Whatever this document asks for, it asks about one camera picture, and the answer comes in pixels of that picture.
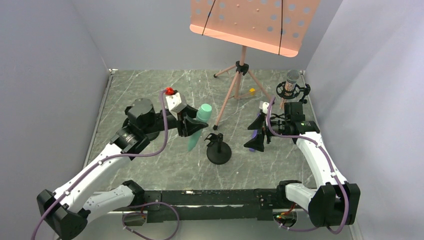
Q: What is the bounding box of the mint green toy microphone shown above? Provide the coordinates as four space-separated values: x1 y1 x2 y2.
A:
187 103 212 152

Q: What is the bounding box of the black tripod shock-mount stand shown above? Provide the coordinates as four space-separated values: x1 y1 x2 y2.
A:
275 81 311 104

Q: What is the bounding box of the black round-base mic stand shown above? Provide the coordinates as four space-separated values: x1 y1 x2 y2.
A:
122 118 160 141
205 133 232 165

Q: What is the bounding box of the glittery rhinestone microphone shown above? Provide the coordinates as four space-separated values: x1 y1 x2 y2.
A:
280 69 300 109

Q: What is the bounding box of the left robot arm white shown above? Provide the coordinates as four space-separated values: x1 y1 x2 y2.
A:
36 94 210 240

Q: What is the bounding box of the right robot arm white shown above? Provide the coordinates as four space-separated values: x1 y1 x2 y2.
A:
244 101 361 229

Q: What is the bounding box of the pink music stand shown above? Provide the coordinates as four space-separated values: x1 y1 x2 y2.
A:
189 0 320 130

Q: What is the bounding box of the purple toy microphone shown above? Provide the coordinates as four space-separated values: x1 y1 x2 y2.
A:
244 111 265 152

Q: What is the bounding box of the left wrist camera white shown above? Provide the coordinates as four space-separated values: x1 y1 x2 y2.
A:
165 92 187 114

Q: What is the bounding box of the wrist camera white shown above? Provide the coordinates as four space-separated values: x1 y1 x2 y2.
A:
260 101 270 114
165 92 187 114

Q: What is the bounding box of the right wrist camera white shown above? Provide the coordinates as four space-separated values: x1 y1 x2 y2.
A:
260 101 270 114

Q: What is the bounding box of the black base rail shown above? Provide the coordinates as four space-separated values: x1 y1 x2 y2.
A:
110 186 299 223

